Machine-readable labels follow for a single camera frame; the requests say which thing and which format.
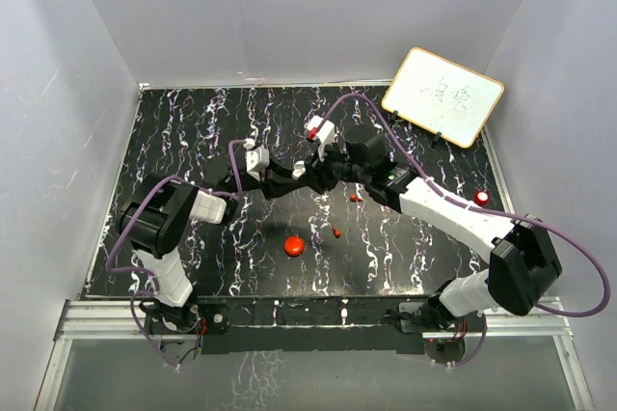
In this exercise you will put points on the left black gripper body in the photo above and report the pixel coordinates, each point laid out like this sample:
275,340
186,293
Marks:
266,183

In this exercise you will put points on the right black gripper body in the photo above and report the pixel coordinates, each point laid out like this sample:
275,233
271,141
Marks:
337,166

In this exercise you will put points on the white earbud charging case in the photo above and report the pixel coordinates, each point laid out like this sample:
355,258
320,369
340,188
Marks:
299,169

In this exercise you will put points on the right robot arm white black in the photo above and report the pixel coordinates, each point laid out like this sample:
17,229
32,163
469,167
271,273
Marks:
522,262

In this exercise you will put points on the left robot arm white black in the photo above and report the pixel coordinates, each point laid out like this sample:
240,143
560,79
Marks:
154,220

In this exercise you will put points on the red earbud charging case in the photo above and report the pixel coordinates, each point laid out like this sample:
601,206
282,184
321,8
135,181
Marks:
294,246

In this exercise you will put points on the red emergency stop button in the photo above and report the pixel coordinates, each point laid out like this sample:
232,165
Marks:
481,198

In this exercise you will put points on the black front base bar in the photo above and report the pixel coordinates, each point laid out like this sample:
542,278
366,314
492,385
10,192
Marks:
306,324

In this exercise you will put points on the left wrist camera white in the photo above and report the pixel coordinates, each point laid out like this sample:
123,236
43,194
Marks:
257,161

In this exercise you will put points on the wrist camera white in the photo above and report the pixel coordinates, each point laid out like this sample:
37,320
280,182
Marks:
322,132
257,161

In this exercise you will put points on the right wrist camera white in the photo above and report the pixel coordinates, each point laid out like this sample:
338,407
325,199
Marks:
322,132

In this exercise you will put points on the whiteboard with wooden frame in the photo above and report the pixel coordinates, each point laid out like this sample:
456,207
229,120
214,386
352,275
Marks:
442,97

